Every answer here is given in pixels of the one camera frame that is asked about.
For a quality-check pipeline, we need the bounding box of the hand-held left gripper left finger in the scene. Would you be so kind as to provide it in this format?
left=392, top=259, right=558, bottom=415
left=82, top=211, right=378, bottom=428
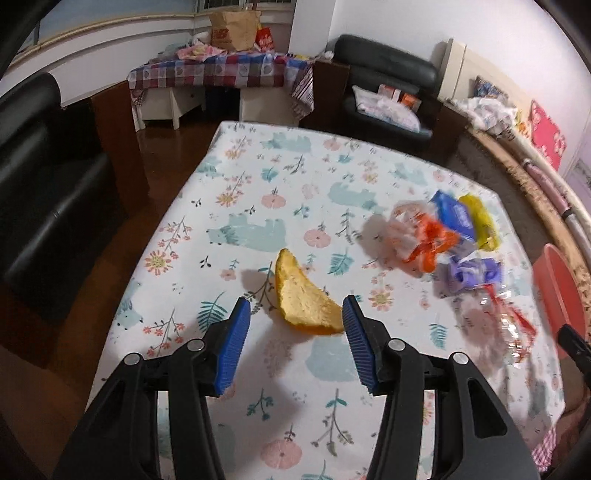
left=53, top=296, right=252, bottom=480

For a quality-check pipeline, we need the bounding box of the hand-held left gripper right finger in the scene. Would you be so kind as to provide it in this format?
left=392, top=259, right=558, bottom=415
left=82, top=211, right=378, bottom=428
left=342, top=294, right=541, bottom=480

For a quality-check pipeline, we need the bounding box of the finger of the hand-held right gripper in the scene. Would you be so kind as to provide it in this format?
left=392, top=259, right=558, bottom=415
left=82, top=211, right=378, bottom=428
left=556, top=323, right=591, bottom=370

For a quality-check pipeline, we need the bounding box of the pink plastic bucket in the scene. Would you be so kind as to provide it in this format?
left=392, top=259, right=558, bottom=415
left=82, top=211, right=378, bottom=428
left=531, top=243, right=591, bottom=361

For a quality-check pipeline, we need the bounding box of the clear red plastic wrapper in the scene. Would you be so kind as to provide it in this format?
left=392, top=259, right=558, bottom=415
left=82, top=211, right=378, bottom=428
left=480, top=286, right=539, bottom=365

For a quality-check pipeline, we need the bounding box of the yellow fruit peel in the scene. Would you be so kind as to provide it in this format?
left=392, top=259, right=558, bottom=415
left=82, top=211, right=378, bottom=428
left=274, top=248, right=346, bottom=335

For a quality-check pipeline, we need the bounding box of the orange plastic wrapper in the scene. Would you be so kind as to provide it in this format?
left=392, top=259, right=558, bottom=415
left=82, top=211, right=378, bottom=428
left=402, top=217, right=462, bottom=273

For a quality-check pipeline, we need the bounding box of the purple plastic wrapper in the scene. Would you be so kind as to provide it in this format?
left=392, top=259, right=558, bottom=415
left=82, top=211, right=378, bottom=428
left=436, top=256, right=504, bottom=296

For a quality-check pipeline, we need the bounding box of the yellow plastic wrapper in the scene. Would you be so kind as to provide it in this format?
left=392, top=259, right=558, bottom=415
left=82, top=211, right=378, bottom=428
left=458, top=194, right=502, bottom=252

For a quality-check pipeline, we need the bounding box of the blue tissue packet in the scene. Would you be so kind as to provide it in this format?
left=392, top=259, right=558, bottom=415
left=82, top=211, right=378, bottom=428
left=429, top=189, right=476, bottom=243

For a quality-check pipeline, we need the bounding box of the red checked cloth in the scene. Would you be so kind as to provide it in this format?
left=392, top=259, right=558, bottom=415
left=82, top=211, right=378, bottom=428
left=531, top=427, right=560, bottom=472

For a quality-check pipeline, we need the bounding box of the floral bear print tablecloth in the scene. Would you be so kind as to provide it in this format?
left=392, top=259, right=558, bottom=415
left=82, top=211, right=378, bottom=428
left=85, top=121, right=566, bottom=480

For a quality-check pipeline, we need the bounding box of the rolled patchwork quilt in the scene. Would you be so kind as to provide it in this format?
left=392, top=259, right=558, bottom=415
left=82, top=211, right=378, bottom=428
left=508, top=134, right=591, bottom=259

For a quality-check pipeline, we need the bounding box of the brown leaf pattern blanket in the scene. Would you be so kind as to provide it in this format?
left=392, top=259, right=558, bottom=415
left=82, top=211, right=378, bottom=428
left=450, top=131, right=591, bottom=296

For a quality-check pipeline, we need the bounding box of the red flower pillow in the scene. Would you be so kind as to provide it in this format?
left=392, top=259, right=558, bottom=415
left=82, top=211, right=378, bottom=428
left=529, top=100, right=568, bottom=171

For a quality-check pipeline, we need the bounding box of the pale printed plastic bag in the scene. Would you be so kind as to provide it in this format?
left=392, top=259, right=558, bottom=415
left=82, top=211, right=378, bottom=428
left=353, top=85, right=422, bottom=132

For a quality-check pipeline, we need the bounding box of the white wooden desk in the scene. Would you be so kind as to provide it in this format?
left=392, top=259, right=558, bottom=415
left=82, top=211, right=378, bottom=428
left=139, top=85, right=301, bottom=130

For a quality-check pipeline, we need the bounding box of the black leather sofa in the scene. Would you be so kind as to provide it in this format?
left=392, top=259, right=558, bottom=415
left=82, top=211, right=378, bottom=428
left=0, top=71, right=148, bottom=370

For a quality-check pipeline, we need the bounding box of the crumpled white quilt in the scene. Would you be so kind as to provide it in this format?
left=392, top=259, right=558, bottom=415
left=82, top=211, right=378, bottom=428
left=457, top=97, right=518, bottom=134

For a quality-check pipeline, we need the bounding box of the blue floral pillow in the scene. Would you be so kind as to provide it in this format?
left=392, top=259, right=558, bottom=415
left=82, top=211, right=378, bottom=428
left=473, top=76, right=506, bottom=100

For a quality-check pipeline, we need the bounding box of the plaid tablecloth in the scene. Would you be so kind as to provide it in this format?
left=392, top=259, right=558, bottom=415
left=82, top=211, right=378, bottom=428
left=128, top=51, right=315, bottom=114

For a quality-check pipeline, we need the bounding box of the black leather armchair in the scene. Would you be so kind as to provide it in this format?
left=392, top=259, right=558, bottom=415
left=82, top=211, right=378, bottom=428
left=314, top=34, right=467, bottom=153

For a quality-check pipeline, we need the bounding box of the pink cloth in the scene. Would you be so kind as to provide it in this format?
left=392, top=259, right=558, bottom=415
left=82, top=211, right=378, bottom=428
left=178, top=41, right=227, bottom=61

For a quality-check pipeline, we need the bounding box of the bed with cream headboard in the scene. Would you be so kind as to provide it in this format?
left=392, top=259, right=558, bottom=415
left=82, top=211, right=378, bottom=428
left=438, top=39, right=591, bottom=296

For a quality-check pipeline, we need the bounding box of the brown paper bag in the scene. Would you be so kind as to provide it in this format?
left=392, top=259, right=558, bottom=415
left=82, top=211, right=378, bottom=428
left=210, top=10, right=262, bottom=51

